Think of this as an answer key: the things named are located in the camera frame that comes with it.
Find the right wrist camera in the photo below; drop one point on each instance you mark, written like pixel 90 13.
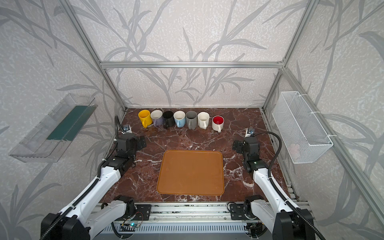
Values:
pixel 250 132

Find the white wire mesh basket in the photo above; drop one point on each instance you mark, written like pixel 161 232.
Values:
pixel 305 138

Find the yellow mug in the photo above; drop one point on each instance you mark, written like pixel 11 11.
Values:
pixel 145 118

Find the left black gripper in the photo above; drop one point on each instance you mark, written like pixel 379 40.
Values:
pixel 141 142

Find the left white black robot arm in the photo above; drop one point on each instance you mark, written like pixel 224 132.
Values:
pixel 76 221

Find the cream round mug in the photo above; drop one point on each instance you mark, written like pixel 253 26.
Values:
pixel 218 123

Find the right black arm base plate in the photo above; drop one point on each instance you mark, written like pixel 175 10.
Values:
pixel 236 211

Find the aluminium front rail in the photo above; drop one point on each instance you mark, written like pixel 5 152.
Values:
pixel 189 211

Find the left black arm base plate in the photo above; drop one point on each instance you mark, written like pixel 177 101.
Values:
pixel 140 212

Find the brown rectangular tray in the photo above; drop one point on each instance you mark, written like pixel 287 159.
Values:
pixel 187 172

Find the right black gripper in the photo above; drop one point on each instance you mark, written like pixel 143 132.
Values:
pixel 237 145

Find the white faceted mug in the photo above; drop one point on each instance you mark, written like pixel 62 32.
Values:
pixel 203 120

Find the clear plastic wall bin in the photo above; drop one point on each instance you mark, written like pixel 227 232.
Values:
pixel 47 142

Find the grey mug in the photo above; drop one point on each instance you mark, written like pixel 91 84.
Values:
pixel 191 120

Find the light blue mug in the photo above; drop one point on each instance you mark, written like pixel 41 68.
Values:
pixel 180 118

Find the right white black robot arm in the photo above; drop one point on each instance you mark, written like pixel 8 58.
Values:
pixel 281 216

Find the purple mug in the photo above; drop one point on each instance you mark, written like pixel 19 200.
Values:
pixel 157 118

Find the green circuit board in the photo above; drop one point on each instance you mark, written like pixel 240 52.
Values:
pixel 132 225

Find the black mug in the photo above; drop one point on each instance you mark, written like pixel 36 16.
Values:
pixel 169 120

